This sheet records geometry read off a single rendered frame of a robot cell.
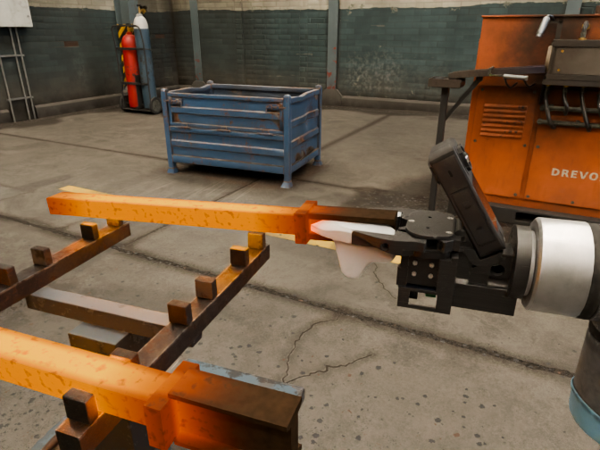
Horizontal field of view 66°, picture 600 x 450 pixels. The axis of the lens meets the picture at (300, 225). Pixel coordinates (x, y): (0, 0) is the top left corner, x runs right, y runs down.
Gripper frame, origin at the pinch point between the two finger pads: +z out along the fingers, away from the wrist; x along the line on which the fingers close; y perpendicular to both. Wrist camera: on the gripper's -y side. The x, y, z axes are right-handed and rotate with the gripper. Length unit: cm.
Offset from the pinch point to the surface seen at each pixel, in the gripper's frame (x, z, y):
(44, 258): -9.9, 29.5, 4.7
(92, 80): 579, 540, 45
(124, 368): -23.5, 8.2, 3.8
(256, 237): 1.6, 8.8, 4.0
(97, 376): -24.8, 9.5, 3.8
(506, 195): 273, -49, 78
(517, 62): 275, -43, -4
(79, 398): -26.8, 9.3, 4.0
